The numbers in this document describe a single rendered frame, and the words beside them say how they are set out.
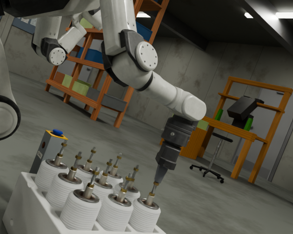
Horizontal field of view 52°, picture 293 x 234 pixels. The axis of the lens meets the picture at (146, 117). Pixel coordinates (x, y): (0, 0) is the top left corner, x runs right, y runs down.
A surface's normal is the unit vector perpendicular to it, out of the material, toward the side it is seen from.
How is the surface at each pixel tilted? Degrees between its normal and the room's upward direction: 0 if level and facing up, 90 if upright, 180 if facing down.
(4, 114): 90
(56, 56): 98
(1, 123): 90
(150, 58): 63
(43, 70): 90
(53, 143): 90
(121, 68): 125
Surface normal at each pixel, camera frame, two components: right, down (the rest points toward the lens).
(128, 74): -0.57, 0.41
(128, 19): 0.72, -0.18
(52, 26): 0.70, 0.45
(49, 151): 0.58, 0.26
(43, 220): -0.73, -0.27
